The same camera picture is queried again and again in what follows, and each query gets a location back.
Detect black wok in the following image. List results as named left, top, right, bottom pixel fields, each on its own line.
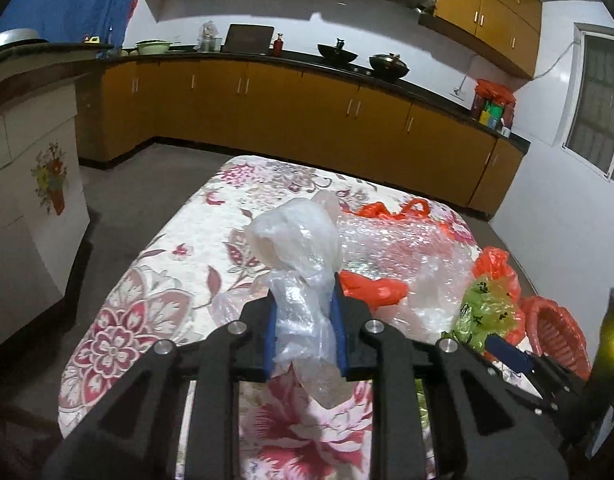
left=317, top=38, right=359, bottom=65

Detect clear plastic bag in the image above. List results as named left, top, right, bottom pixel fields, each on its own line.
left=209, top=197, right=353, bottom=411

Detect clear bag on jars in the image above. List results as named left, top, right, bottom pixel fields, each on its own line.
left=197, top=21, right=223, bottom=52

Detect white cabinet with flower sticker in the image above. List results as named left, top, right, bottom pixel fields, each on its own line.
left=0, top=42, right=106, bottom=356

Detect window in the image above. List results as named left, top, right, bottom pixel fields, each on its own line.
left=562, top=22, right=614, bottom=182

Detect blue hanging cloth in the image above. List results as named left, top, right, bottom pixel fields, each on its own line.
left=0, top=0, right=140, bottom=56

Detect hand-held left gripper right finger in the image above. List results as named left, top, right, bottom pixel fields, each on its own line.
left=329, top=277, right=572, bottom=480

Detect yellow lower kitchen cabinets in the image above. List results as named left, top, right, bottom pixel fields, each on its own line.
left=74, top=50, right=532, bottom=211

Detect metal basin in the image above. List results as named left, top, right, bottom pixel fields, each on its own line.
left=0, top=28, right=49, bottom=56

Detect bubble wrap sheet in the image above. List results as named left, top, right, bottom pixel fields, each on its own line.
left=337, top=215, right=480, bottom=346

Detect floral tablecloth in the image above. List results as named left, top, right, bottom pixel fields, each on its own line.
left=57, top=155, right=538, bottom=480

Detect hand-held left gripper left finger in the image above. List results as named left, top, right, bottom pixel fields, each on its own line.
left=40, top=287, right=280, bottom=480

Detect red basket with orange liner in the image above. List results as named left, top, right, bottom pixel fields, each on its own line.
left=519, top=296, right=592, bottom=381

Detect green basin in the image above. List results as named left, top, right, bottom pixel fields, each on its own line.
left=136, top=40, right=174, bottom=56

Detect orange bag with bottles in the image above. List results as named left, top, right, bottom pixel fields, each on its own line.
left=471, top=79, right=516, bottom=132

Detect stepped yellow upper cabinet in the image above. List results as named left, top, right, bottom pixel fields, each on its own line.
left=419, top=0, right=542, bottom=79

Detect small orange plastic bag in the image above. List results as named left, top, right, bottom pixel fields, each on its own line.
left=339, top=271, right=410, bottom=308

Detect lime green printed plastic bag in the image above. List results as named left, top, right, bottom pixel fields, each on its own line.
left=442, top=275, right=525, bottom=356

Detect black pot with lid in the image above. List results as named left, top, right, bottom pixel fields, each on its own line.
left=369, top=52, right=410, bottom=80

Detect large orange plastic bag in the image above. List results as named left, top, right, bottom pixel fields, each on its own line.
left=357, top=199, right=430, bottom=221

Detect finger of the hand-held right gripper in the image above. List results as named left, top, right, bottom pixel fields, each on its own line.
left=484, top=332, right=542, bottom=376
left=507, top=355, right=588, bottom=413

